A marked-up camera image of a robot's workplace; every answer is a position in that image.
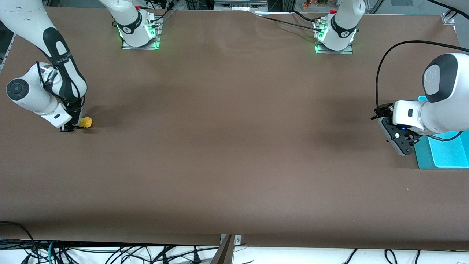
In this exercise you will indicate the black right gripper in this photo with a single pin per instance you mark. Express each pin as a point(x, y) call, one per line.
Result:
point(76, 116)

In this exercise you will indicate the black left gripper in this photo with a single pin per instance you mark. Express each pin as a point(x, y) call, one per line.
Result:
point(384, 110)

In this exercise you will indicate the yellow toy beetle car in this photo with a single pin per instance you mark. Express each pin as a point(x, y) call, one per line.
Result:
point(87, 122)

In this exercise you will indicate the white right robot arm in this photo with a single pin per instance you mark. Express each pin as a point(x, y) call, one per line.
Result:
point(22, 18)

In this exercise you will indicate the teal plastic storage bin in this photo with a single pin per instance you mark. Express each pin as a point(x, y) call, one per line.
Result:
point(450, 154)

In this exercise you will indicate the small orange object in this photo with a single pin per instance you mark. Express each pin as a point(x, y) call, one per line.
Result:
point(306, 4)

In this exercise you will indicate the white electrical box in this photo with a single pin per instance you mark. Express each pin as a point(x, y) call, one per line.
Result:
point(240, 4)

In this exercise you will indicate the brown metal beam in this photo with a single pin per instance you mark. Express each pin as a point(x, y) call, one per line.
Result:
point(224, 255)

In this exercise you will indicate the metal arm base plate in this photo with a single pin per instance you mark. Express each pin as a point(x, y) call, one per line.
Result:
point(333, 52)
point(141, 47)

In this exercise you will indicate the grey metal frame rail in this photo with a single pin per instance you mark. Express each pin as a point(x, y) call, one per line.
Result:
point(9, 47)

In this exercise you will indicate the silver corner bracket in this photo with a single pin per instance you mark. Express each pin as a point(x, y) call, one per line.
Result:
point(449, 20)

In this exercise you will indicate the silver table edge bracket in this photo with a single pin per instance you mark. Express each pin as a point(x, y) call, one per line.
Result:
point(237, 240)

